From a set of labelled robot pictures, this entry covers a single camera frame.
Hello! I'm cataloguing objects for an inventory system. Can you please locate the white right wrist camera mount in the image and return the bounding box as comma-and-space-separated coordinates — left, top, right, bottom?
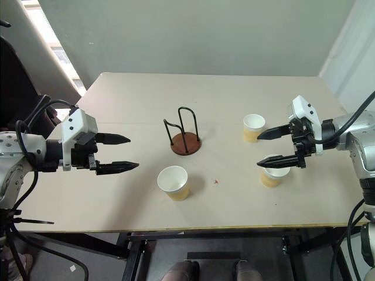
285, 94, 323, 155

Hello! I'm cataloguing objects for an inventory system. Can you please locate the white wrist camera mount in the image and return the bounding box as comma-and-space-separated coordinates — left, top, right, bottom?
57, 107, 98, 171
285, 94, 323, 155

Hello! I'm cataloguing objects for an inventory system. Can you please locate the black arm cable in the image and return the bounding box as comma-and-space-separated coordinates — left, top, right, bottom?
13, 99, 77, 212
310, 90, 375, 145

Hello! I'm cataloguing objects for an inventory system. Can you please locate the black metal table frame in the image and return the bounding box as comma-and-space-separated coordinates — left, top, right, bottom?
116, 224, 366, 281

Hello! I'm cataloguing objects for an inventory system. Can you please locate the black cable tie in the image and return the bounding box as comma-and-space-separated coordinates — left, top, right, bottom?
11, 217, 56, 226

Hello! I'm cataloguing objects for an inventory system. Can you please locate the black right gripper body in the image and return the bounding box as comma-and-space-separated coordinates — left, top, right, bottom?
288, 116, 317, 169

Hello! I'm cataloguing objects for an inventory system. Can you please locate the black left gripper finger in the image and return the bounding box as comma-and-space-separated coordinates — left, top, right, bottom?
96, 160, 140, 176
95, 132, 131, 146

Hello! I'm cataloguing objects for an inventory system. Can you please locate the bright window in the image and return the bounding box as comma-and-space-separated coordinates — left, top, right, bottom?
25, 0, 88, 97

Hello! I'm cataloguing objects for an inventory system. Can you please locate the dark rounded shape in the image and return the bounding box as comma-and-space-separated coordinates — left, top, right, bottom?
234, 259, 264, 281
161, 260, 200, 281

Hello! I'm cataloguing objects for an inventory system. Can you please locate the black wire cup holder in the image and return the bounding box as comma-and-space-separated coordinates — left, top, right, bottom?
163, 107, 203, 156

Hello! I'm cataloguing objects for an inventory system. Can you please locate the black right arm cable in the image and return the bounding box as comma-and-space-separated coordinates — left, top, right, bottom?
310, 90, 375, 145

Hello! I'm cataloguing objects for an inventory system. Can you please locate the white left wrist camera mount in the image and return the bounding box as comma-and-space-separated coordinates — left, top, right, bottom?
57, 107, 98, 171

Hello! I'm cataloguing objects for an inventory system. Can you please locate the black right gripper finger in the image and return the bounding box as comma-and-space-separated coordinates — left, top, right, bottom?
257, 124, 292, 141
256, 154, 300, 170

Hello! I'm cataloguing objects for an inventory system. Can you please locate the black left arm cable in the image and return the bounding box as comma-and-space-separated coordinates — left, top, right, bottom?
13, 99, 77, 212

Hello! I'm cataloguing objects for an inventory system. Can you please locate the black floor cable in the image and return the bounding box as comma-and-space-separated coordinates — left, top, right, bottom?
0, 218, 90, 281

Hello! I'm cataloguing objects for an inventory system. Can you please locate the black hanging cable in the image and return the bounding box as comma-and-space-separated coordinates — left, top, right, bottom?
330, 201, 366, 281

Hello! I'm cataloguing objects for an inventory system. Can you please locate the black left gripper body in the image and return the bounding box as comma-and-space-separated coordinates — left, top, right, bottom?
70, 135, 99, 170

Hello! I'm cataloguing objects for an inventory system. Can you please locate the tan paper cup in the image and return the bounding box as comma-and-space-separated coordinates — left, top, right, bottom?
260, 154, 291, 189
156, 165, 191, 202
243, 114, 267, 144

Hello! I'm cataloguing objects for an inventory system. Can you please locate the black foot plate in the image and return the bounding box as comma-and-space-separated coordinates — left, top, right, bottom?
186, 251, 242, 262

